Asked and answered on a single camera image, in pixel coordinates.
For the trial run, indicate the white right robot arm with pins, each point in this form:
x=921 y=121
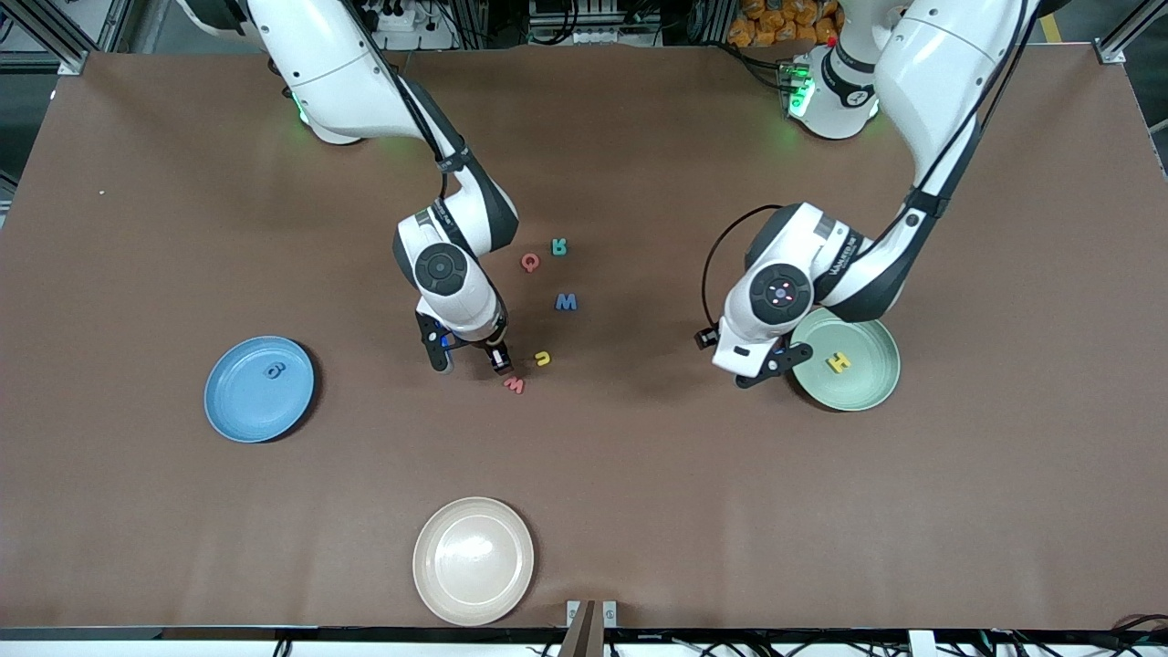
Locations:
x=319 y=64

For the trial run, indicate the white power strip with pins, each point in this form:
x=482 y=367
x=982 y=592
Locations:
x=420 y=36

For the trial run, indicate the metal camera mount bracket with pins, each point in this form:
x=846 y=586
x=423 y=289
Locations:
x=584 y=630

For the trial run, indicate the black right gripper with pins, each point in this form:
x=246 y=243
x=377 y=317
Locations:
x=486 y=344

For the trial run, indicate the green round plate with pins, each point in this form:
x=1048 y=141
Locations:
x=858 y=388

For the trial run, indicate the blue foam letter g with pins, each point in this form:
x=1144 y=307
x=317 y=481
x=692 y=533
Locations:
x=274 y=370

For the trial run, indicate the aluminium frame post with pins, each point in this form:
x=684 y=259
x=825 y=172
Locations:
x=71 y=62
x=1111 y=53

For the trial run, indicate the red foam letter w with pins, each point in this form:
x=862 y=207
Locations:
x=514 y=387

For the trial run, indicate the blue foam letter W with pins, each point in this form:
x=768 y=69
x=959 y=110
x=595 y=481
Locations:
x=567 y=304

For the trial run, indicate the dark equipment cabinet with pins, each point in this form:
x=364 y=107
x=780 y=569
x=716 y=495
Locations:
x=593 y=18

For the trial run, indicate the pile of orange packets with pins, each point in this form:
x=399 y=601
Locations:
x=776 y=23

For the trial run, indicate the blue round plate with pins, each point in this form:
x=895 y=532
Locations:
x=246 y=401

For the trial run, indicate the yellow foam letter H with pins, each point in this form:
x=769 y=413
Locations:
x=838 y=362

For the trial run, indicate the brown table cover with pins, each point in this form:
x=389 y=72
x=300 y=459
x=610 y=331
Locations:
x=639 y=474

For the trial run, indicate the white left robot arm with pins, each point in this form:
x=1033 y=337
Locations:
x=940 y=73

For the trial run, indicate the black table edge rail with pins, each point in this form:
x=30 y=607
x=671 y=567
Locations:
x=274 y=632

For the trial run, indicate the red foam letter Q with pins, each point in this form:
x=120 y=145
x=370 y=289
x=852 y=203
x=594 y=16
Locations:
x=524 y=265

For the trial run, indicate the beige round plate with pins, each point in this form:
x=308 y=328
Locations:
x=474 y=561

